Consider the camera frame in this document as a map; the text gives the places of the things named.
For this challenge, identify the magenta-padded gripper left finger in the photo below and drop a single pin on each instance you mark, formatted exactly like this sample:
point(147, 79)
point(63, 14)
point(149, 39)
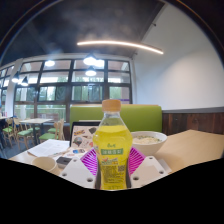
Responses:
point(77, 171)

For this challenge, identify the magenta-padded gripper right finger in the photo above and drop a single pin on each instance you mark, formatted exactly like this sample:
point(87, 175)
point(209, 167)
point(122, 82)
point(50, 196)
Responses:
point(148, 170)

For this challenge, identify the yellow drink bottle orange cap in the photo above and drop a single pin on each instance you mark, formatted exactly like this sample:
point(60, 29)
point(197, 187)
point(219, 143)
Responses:
point(112, 140)

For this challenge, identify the small dark flat device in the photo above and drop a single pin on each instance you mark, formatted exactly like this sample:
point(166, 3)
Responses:
point(63, 162)

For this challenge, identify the white ceramic bowl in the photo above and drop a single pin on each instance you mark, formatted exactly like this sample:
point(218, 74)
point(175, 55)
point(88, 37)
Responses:
point(150, 143)

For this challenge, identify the cream ceramic mug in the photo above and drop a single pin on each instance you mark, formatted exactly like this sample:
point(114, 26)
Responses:
point(45, 164)

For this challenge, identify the white paper sheets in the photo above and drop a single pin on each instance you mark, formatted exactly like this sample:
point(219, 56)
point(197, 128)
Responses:
point(50, 147)

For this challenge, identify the black tablet with stickers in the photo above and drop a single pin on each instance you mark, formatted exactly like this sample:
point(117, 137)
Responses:
point(82, 135)

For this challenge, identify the green upholstered bench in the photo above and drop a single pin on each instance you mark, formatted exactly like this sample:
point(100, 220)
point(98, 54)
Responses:
point(143, 116)

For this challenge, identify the light wooden dining table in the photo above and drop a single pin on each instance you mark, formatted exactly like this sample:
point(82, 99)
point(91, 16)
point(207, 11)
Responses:
point(35, 120)

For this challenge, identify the wooden chairs with green seats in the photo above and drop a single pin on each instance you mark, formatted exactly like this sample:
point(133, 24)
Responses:
point(23, 132)

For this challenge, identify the black pendant ceiling lamps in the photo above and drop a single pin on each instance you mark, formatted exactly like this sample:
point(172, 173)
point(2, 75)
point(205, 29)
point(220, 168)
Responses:
point(90, 60)

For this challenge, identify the long curved linear light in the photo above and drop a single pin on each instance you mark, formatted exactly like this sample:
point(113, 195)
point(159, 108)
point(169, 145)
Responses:
point(116, 43)

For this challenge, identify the dark-framed window wall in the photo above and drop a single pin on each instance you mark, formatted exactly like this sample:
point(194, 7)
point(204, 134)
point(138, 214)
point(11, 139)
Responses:
point(66, 85)

